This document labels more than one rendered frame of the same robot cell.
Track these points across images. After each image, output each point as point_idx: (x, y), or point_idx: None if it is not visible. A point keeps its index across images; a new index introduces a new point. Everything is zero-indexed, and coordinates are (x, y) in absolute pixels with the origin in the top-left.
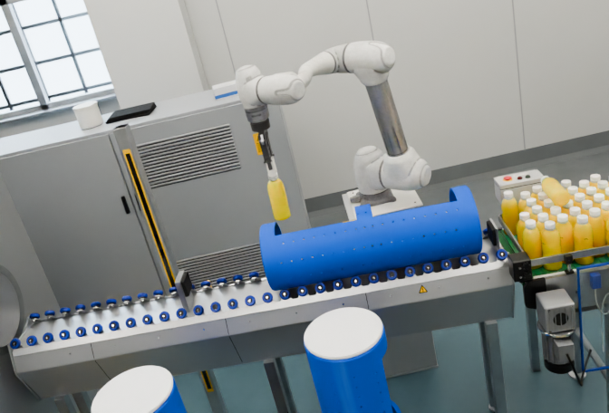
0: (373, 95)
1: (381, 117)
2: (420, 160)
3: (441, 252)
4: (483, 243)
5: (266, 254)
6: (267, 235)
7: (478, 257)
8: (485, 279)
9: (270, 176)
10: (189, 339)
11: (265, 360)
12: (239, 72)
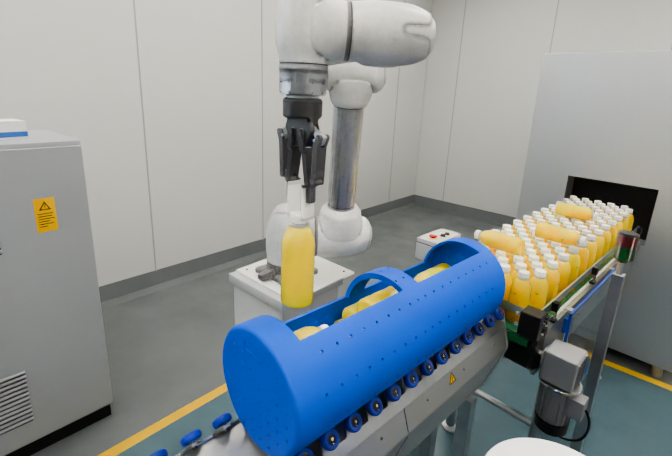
0: (350, 123)
1: (349, 155)
2: (364, 217)
3: (477, 320)
4: None
5: (300, 383)
6: (285, 341)
7: (486, 321)
8: (491, 346)
9: (305, 216)
10: None
11: None
12: None
